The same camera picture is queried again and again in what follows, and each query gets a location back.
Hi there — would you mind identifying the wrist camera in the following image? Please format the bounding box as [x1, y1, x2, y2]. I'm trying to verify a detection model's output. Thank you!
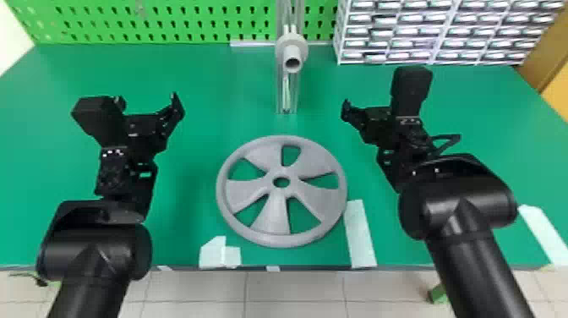
[70, 95, 128, 149]
[390, 66, 434, 119]

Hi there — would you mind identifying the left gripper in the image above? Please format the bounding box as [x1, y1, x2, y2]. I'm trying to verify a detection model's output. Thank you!
[112, 91, 187, 159]

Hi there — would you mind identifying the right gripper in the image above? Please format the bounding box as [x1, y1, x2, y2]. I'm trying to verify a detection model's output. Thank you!
[340, 99, 428, 150]

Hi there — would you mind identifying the grey wheel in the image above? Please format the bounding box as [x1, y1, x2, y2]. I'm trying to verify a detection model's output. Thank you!
[215, 134, 349, 249]

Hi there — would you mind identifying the metal stand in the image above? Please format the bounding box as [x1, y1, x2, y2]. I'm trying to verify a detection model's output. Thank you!
[229, 0, 335, 116]

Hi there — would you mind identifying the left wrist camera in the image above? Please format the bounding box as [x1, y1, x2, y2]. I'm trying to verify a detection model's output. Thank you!
[70, 95, 128, 149]

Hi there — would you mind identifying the white drawer cabinet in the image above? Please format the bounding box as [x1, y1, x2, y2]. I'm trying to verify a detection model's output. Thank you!
[432, 0, 568, 67]
[333, 0, 462, 66]

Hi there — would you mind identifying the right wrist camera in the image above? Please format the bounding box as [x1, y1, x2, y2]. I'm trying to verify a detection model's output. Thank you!
[390, 66, 434, 119]

